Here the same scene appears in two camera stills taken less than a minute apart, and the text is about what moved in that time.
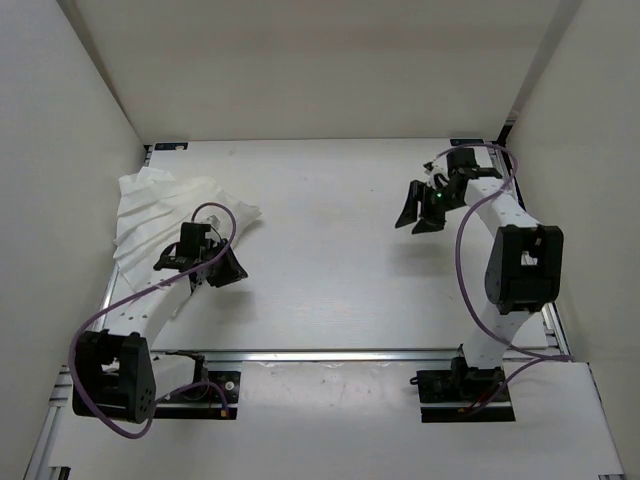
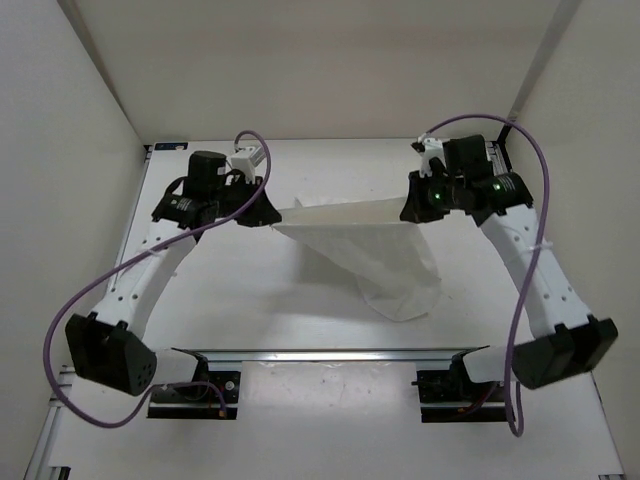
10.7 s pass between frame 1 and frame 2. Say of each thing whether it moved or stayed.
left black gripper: moved
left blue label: stayed
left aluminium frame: stayed
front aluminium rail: stayed
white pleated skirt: moved
